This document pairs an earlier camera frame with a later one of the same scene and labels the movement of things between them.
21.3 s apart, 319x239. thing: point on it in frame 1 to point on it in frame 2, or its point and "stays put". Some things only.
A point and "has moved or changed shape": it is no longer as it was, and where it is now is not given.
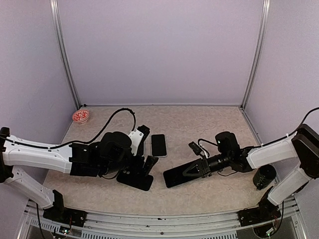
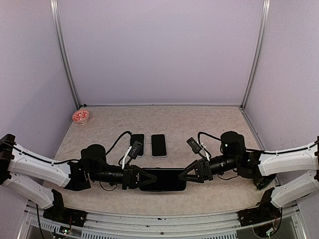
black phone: x=158 y=145 stays put
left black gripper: x=137 y=168 to x=130 y=177
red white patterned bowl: x=80 y=116 stays put
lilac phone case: x=158 y=143 stays put
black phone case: x=142 y=181 has moved or changed shape
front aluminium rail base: x=285 y=219 stays put
